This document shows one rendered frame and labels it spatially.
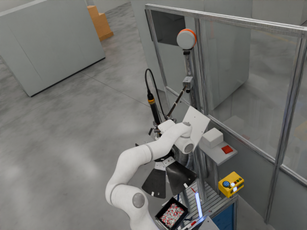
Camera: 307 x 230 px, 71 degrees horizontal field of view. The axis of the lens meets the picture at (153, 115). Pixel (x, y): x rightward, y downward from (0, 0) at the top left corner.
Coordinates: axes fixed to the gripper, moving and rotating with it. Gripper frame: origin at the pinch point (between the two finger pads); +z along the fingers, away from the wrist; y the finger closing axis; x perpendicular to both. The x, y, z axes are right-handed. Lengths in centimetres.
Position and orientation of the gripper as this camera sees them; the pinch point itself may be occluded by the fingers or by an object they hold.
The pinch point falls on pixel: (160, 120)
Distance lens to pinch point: 140.5
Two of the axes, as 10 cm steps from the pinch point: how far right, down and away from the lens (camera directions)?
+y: 8.5, -4.6, 2.6
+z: -4.8, -4.6, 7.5
